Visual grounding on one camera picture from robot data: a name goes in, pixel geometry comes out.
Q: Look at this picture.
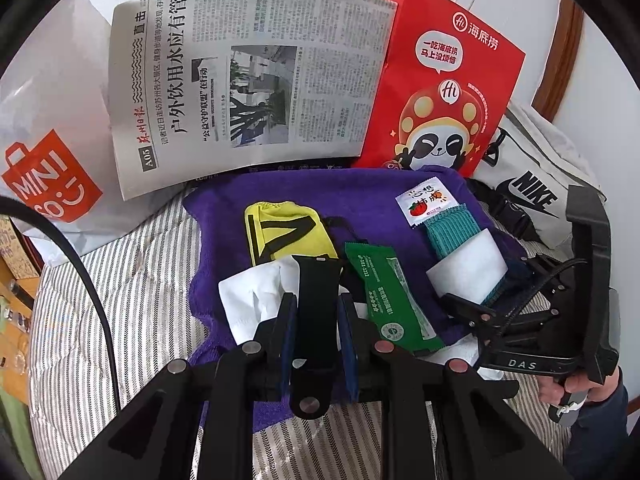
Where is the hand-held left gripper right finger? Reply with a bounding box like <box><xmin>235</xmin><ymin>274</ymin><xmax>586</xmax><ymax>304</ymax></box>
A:
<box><xmin>336</xmin><ymin>292</ymin><xmax>576</xmax><ymax>480</ymax></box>

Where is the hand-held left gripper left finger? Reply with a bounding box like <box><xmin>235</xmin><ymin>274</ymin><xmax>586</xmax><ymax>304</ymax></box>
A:
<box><xmin>57</xmin><ymin>292</ymin><xmax>301</xmax><ymax>480</ymax></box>

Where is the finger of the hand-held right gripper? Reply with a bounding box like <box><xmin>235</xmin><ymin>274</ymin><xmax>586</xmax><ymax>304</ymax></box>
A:
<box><xmin>515</xmin><ymin>252</ymin><xmax>576</xmax><ymax>356</ymax></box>
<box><xmin>437</xmin><ymin>291</ymin><xmax>521</xmax><ymax>361</ymax></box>

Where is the black strap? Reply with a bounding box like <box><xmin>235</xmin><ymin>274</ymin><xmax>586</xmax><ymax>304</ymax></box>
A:
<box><xmin>290</xmin><ymin>255</ymin><xmax>346</xmax><ymax>420</ymax></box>

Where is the teal knitted cloth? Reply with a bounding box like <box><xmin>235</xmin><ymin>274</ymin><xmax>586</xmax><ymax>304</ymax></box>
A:
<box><xmin>425</xmin><ymin>203</ymin><xmax>521</xmax><ymax>306</ymax></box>

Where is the yellow pouch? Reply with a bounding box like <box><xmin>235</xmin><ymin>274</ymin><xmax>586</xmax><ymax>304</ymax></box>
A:
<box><xmin>244</xmin><ymin>200</ymin><xmax>362</xmax><ymax>267</ymax></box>

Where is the person's right forearm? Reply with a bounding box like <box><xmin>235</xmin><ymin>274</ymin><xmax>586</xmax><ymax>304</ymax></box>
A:
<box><xmin>570</xmin><ymin>382</ymin><xmax>632</xmax><ymax>480</ymax></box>

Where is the person's right hand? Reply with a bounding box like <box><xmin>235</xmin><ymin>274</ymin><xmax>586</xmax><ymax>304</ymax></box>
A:
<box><xmin>539</xmin><ymin>366</ymin><xmax>625</xmax><ymax>407</ymax></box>

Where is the dark blue cloth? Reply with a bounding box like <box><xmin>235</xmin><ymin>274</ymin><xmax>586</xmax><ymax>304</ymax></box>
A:
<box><xmin>492</xmin><ymin>255</ymin><xmax>533</xmax><ymax>306</ymax></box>

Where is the white tissue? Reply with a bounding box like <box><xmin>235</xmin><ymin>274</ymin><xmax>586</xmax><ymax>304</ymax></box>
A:
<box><xmin>415</xmin><ymin>332</ymin><xmax>506</xmax><ymax>381</ymax></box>

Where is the white cloth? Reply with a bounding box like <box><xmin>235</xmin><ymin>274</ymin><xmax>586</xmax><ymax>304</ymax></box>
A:
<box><xmin>217</xmin><ymin>262</ymin><xmax>301</xmax><ymax>343</ymax></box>

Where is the green wipes packet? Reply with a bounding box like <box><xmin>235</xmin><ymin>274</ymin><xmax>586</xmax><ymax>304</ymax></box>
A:
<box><xmin>344</xmin><ymin>241</ymin><xmax>446</xmax><ymax>356</ymax></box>

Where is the white waist bag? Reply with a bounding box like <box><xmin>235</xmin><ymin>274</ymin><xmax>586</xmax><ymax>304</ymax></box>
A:
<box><xmin>467</xmin><ymin>102</ymin><xmax>608</xmax><ymax>251</ymax></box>

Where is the white sachet tomato print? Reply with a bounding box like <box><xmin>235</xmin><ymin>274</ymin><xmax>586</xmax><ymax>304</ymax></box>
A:
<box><xmin>395</xmin><ymin>177</ymin><xmax>453</xmax><ymax>228</ymax></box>

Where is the purple towel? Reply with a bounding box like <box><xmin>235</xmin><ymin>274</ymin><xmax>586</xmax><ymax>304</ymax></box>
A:
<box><xmin>182</xmin><ymin>166</ymin><xmax>526</xmax><ymax>433</ymax></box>

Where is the striped bed sheet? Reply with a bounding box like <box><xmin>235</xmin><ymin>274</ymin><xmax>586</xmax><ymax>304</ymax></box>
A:
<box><xmin>27</xmin><ymin>187</ymin><xmax>576</xmax><ymax>480</ymax></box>

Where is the red paper bag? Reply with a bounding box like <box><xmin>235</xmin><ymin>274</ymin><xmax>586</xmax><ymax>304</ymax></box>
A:
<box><xmin>350</xmin><ymin>0</ymin><xmax>527</xmax><ymax>178</ymax></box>

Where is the newspaper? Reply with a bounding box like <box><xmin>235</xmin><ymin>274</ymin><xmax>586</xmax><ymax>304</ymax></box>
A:
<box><xmin>109</xmin><ymin>0</ymin><xmax>398</xmax><ymax>202</ymax></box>

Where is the cardboard box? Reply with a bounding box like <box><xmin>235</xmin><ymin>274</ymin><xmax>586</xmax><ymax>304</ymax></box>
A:
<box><xmin>0</xmin><ymin>215</ymin><xmax>43</xmax><ymax>281</ymax></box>

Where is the white plastic bag orange logo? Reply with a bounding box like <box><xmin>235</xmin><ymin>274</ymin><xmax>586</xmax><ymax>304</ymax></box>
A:
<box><xmin>0</xmin><ymin>0</ymin><xmax>193</xmax><ymax>268</ymax></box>

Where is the wooden door frame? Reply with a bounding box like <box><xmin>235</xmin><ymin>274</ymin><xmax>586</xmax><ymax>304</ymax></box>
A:
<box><xmin>530</xmin><ymin>0</ymin><xmax>586</xmax><ymax>111</ymax></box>

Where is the black cable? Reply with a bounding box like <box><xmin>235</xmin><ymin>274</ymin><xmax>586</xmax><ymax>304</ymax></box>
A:
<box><xmin>0</xmin><ymin>195</ymin><xmax>122</xmax><ymax>461</ymax></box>

